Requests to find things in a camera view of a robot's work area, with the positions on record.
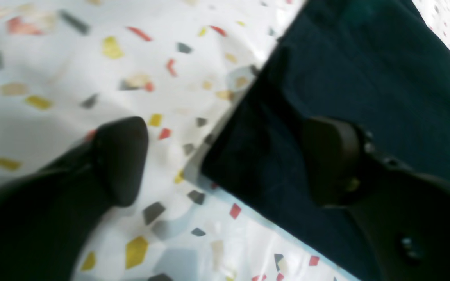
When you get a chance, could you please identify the dark navy t-shirt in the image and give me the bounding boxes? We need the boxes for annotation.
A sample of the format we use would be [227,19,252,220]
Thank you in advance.
[202,0,450,281]

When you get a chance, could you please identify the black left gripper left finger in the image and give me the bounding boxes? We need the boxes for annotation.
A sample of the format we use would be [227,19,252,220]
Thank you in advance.
[0,117,149,281]

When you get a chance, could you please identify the speckled white tablecloth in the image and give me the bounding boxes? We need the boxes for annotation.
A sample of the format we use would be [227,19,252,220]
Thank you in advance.
[0,0,450,281]

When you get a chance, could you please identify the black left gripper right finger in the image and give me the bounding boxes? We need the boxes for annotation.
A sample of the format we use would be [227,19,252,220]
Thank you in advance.
[302,117,450,281]

